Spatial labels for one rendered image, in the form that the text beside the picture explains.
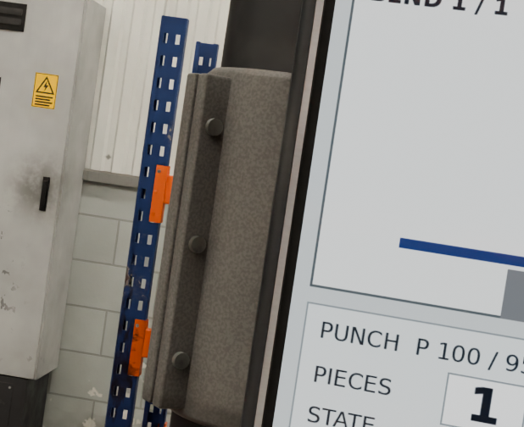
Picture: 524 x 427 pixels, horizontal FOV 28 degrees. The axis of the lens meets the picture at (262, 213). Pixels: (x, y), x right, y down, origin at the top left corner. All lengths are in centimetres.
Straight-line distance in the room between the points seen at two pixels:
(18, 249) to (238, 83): 425
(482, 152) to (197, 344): 21
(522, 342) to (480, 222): 5
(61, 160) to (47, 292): 59
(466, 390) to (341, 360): 5
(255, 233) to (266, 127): 5
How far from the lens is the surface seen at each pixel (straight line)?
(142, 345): 242
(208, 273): 56
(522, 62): 43
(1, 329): 486
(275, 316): 43
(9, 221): 480
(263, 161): 55
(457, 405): 43
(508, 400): 43
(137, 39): 503
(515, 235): 43
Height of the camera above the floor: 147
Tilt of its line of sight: 3 degrees down
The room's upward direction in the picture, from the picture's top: 8 degrees clockwise
